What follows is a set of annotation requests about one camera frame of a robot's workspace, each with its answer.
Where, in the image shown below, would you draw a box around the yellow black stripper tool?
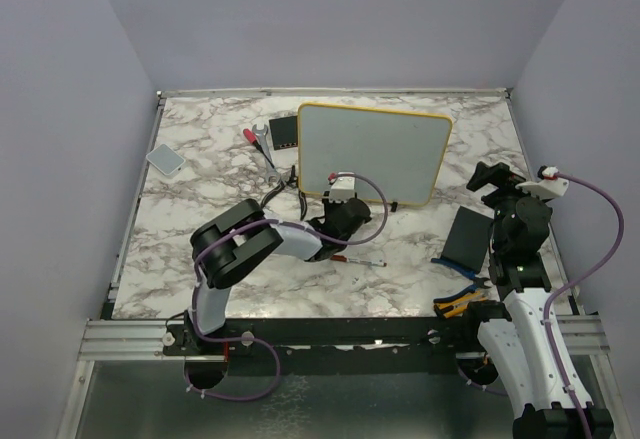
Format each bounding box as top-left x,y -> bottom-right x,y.
433,291 -> 489,319

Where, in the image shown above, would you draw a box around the blue handled cutters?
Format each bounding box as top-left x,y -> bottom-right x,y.
430,258 -> 489,289

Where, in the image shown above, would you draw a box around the black flat box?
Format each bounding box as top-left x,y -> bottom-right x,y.
440,206 -> 492,273

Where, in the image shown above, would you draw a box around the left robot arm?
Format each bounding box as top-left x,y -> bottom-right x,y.
186,198 -> 371,354

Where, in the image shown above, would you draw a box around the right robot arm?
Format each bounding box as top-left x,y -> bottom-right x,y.
459,162 -> 614,438

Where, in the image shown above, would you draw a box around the white square device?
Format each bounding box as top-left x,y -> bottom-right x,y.
146,144 -> 185,177

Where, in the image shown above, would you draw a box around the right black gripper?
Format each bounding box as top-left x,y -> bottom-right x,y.
469,160 -> 551,251

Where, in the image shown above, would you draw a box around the black base frame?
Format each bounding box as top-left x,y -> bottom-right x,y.
163,316 -> 498,384

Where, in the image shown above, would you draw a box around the red handled screwdriver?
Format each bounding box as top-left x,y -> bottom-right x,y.
243,128 -> 274,167

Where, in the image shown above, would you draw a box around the black handled pliers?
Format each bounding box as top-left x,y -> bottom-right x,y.
260,165 -> 308,221

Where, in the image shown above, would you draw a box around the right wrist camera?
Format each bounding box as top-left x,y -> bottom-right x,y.
516,166 -> 569,201

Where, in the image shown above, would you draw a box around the yellow framed whiteboard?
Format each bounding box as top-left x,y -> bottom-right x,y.
297,103 -> 453,206

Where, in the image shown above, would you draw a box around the black network switch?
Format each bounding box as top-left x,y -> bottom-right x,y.
269,116 -> 298,151

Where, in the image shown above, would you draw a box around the white marker pen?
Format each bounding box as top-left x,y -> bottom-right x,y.
330,255 -> 387,268

